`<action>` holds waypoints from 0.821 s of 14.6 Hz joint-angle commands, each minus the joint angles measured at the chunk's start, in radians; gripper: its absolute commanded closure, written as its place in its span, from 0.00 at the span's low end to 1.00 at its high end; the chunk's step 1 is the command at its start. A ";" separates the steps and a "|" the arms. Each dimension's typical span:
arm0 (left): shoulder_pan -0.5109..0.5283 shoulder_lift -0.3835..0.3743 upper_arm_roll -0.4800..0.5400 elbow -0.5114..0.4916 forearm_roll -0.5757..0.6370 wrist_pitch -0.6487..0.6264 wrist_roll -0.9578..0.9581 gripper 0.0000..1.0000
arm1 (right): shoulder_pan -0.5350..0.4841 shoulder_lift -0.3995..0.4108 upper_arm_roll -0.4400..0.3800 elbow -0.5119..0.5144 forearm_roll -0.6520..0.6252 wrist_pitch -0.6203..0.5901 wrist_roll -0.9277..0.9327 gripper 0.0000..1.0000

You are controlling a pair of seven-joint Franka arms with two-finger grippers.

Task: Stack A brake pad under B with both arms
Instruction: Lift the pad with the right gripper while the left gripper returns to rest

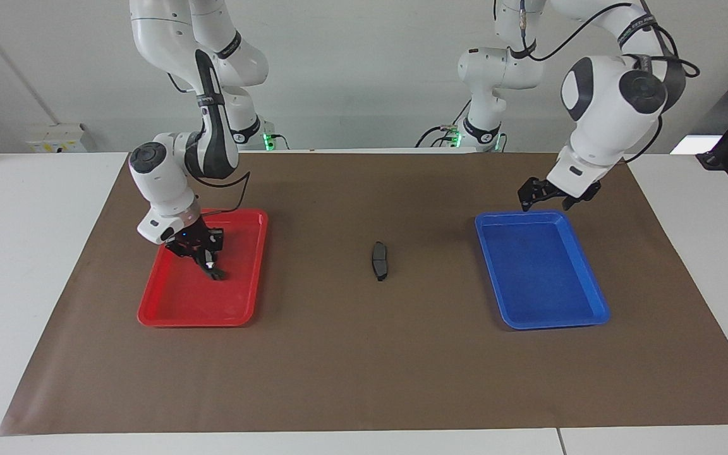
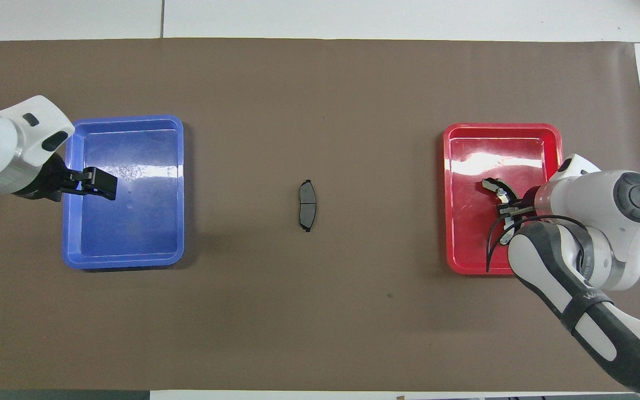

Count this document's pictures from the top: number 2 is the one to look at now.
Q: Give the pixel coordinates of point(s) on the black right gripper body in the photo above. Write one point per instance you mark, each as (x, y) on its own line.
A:
(528, 199)

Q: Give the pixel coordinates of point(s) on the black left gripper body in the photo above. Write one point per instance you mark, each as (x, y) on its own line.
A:
(53, 180)

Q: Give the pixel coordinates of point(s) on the curved black brake shoe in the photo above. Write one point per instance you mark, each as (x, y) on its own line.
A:
(500, 188)

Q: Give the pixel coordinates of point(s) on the grey brake pad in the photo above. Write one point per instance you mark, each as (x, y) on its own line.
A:
(308, 205)

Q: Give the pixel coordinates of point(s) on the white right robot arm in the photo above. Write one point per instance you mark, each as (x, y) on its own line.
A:
(586, 200)

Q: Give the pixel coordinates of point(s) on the red plastic tray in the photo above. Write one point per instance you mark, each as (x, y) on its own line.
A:
(475, 244)

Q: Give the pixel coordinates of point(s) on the blue plastic tray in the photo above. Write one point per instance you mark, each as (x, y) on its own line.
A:
(131, 233)

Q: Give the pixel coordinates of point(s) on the brown table mat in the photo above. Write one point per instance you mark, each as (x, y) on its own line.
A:
(309, 311)

